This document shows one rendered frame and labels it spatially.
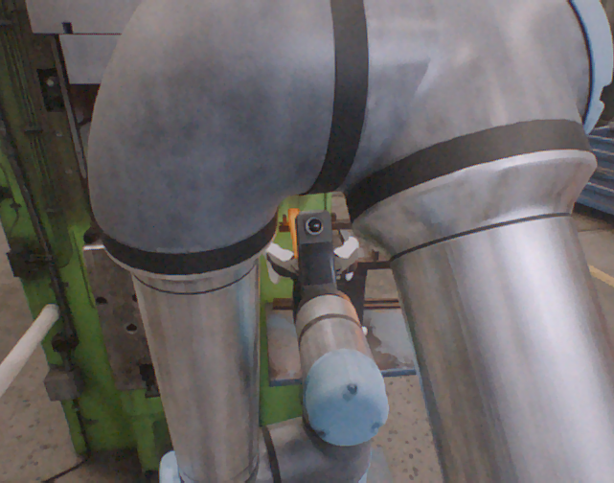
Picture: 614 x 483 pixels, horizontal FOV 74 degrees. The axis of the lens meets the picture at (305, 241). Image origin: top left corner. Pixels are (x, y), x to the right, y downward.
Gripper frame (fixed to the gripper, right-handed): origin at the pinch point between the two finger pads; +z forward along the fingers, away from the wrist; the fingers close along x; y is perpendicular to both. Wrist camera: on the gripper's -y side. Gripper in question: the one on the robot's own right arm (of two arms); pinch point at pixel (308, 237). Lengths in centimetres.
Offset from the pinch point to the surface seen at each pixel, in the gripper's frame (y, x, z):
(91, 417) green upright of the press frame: 88, -71, 50
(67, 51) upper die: -28, -46, 37
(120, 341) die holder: 42, -47, 31
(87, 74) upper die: -23, -43, 37
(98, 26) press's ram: -33, -39, 37
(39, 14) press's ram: -34, -50, 37
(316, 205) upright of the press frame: 14, 8, 53
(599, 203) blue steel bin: 90, 279, 248
